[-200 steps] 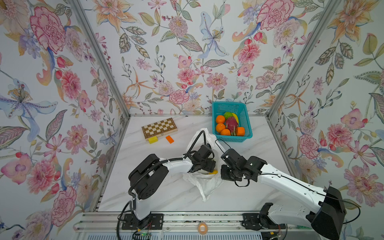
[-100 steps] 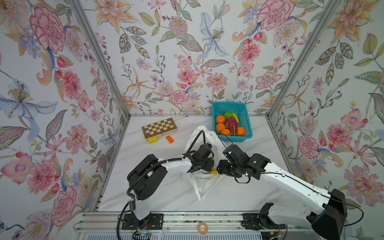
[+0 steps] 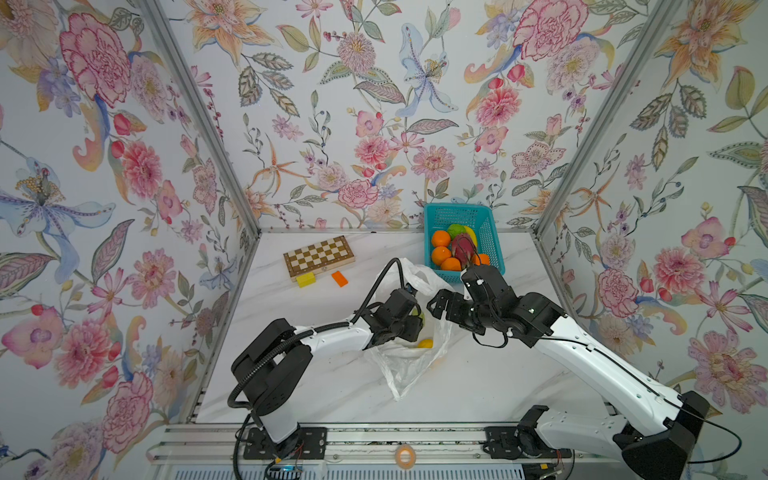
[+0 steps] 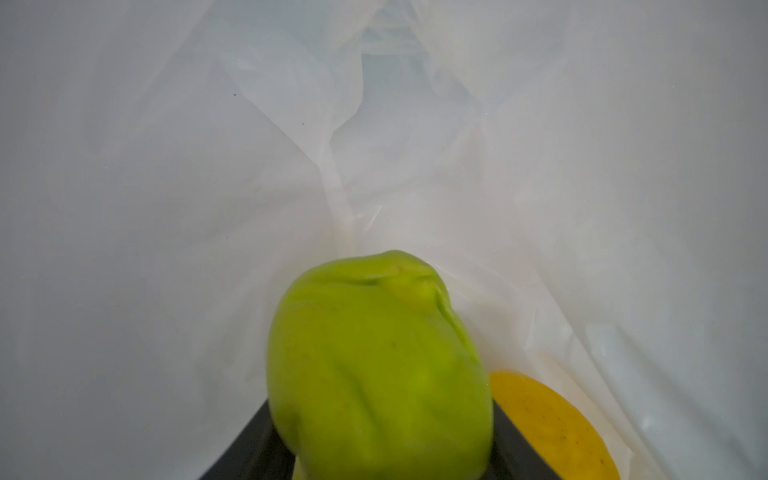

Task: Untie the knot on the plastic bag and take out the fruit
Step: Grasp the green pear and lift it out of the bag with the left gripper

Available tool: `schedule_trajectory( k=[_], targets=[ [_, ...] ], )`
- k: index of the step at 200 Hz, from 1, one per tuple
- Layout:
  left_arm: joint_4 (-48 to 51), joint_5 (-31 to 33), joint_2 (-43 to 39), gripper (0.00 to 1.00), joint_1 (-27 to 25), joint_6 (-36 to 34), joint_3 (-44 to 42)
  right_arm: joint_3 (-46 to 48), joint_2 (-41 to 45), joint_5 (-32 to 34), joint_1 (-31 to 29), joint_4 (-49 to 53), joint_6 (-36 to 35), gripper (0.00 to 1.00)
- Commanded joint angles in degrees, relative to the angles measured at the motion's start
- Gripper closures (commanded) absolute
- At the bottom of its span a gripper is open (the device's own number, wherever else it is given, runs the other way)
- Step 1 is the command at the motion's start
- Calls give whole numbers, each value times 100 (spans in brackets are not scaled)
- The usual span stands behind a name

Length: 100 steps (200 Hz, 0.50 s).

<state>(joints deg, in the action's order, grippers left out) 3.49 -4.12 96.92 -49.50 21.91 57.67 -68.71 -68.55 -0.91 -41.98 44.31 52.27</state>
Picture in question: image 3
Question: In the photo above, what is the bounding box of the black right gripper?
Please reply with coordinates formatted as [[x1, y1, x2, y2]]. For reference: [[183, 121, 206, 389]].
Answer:
[[425, 290, 496, 335]]

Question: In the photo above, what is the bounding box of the orange fruit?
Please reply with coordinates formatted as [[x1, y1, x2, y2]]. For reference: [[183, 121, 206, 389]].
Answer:
[[473, 253, 491, 265], [440, 257, 463, 272], [431, 230, 452, 248], [430, 246, 452, 268]]

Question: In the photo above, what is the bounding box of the translucent white plastic bag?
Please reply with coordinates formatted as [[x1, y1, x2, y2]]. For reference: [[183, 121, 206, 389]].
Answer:
[[364, 257, 454, 401]]

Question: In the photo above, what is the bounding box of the red dragon fruit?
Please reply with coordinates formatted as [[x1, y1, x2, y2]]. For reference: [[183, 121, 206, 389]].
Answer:
[[450, 233, 477, 270]]

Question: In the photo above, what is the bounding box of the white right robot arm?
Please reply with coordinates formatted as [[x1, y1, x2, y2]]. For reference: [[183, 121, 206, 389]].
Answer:
[[427, 265, 710, 479]]

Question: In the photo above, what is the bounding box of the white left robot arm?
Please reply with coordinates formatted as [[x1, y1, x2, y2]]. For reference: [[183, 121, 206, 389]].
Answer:
[[227, 286, 423, 449]]

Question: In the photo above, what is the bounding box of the yellow banana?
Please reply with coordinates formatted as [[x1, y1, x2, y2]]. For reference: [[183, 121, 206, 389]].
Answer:
[[464, 226, 479, 247]]

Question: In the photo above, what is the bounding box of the orange toy brick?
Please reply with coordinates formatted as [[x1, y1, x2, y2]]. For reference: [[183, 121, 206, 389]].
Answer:
[[332, 271, 348, 288]]

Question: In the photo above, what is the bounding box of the wooden chess board box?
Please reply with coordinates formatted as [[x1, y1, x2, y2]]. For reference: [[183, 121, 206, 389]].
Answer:
[[283, 235, 356, 281]]

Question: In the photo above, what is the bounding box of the teal plastic basket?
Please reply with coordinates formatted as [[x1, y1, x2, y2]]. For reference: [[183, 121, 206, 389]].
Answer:
[[423, 203, 505, 284]]

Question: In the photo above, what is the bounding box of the yellow foam block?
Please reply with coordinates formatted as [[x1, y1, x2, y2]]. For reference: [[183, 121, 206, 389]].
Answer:
[[296, 272, 316, 288]]

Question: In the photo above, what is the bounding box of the beige tape roll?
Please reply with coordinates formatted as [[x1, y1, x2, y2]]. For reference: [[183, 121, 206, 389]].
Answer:
[[394, 444, 416, 470]]

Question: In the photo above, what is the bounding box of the black corrugated cable conduit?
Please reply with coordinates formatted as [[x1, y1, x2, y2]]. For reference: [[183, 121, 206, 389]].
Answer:
[[226, 257, 406, 480]]

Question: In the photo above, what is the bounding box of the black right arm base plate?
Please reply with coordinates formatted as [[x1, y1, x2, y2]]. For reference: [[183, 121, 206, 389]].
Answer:
[[481, 405, 573, 460]]

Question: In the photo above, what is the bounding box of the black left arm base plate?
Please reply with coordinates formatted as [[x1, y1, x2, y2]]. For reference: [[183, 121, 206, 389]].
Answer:
[[241, 426, 328, 460]]

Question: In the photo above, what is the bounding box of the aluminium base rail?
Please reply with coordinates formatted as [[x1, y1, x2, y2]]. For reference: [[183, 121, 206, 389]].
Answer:
[[146, 423, 635, 479]]

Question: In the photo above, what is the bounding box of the aluminium corner post right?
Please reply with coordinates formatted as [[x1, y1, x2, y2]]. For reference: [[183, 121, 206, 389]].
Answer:
[[530, 1, 678, 240]]

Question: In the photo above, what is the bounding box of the aluminium corner post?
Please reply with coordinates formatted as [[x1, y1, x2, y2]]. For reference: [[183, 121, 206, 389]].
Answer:
[[138, 0, 261, 240], [530, 1, 678, 240]]

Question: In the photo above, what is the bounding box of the aluminium corner post left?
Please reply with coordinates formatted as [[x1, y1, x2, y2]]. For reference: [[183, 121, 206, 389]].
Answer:
[[138, 0, 261, 240]]

